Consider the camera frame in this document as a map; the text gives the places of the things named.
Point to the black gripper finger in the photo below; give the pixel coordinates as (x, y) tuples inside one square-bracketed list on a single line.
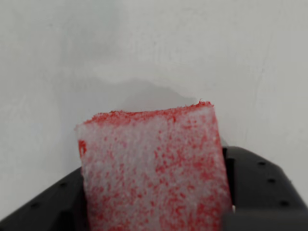
[(260, 192), (43, 209)]

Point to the red white foam cube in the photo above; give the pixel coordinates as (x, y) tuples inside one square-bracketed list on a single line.
[(154, 168)]

